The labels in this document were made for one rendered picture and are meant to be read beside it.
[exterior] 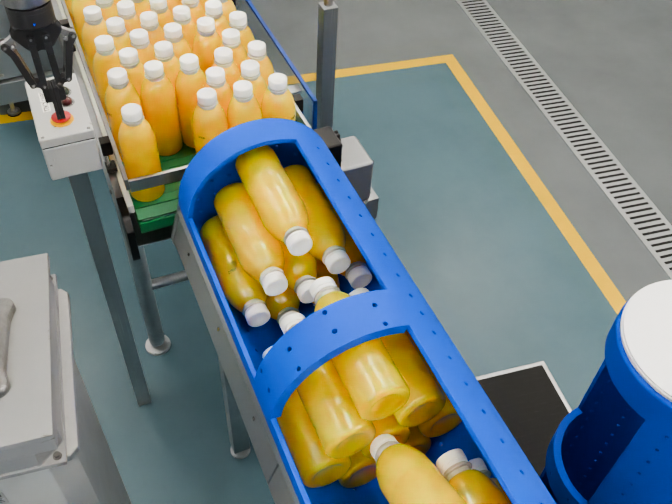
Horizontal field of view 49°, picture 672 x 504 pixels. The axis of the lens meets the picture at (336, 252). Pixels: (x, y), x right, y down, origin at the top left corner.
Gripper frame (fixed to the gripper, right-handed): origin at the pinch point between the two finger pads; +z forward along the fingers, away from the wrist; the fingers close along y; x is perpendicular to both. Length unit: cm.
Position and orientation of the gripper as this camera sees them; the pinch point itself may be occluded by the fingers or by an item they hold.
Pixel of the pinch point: (56, 99)
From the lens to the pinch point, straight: 149.7
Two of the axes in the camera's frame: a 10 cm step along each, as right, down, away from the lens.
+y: -9.2, 2.7, -2.9
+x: 3.9, 6.9, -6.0
